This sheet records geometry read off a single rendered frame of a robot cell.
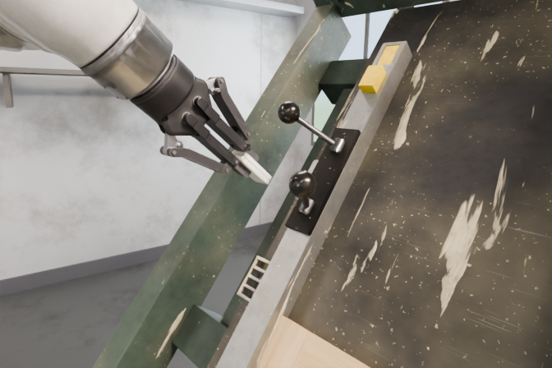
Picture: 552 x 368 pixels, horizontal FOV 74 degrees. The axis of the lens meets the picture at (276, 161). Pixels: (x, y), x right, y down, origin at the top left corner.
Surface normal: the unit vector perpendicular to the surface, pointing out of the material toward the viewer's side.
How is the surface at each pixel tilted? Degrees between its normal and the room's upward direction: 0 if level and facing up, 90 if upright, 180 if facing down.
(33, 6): 123
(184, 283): 90
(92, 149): 90
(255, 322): 50
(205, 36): 90
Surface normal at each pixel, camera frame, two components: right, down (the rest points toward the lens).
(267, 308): -0.53, -0.55
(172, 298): 0.70, 0.14
